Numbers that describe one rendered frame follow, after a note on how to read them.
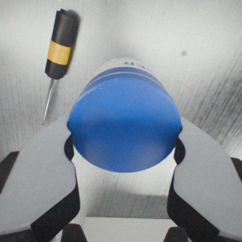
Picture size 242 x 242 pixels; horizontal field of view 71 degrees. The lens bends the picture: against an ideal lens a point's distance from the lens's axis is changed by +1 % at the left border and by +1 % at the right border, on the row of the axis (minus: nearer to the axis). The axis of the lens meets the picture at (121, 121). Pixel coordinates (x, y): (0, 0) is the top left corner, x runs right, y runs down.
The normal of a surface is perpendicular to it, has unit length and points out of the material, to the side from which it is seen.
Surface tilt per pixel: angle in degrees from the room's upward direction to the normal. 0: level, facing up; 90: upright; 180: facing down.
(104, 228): 90
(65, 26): 15
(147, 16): 0
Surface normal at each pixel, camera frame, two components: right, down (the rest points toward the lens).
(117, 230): 0.02, -0.87
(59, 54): 0.22, 0.57
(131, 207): -0.02, 0.50
